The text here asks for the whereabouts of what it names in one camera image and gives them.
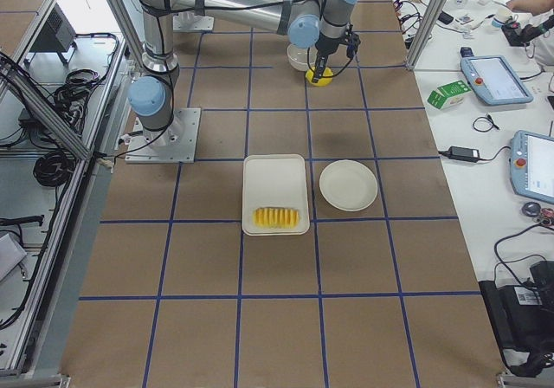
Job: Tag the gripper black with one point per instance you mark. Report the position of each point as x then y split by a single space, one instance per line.
325 45

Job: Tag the yellow lemon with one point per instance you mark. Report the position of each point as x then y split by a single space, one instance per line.
325 79

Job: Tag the white ceramic bowl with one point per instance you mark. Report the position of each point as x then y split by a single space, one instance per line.
301 59

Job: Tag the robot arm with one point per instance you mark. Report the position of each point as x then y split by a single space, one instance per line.
322 25

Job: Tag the person forearm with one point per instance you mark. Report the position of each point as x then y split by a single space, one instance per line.
534 7

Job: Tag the cream round plate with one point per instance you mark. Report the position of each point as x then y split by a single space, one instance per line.
348 185

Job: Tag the black smartphone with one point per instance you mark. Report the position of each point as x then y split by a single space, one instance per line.
445 18

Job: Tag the green white carton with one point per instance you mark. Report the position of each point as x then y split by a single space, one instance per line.
449 95

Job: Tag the cream rectangular tray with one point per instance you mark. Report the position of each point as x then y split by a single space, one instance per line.
276 180

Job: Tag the black power adapter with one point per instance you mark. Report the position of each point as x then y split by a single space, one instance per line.
464 154

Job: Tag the sliced yellow fruit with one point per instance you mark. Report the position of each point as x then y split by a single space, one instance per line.
276 217

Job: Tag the upper blue teach pendant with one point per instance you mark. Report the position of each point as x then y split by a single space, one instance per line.
494 81

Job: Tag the blue teach pendant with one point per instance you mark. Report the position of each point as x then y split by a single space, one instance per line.
494 81
531 165

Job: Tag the paper cup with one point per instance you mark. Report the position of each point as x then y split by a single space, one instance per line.
503 16

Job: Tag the lower blue teach pendant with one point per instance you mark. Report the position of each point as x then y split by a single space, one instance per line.
531 165

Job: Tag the grey control box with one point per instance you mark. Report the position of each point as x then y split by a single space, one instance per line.
57 35

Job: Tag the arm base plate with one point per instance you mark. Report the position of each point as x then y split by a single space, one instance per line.
176 145
188 22

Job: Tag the aluminium frame post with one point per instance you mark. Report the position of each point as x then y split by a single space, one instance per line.
419 43

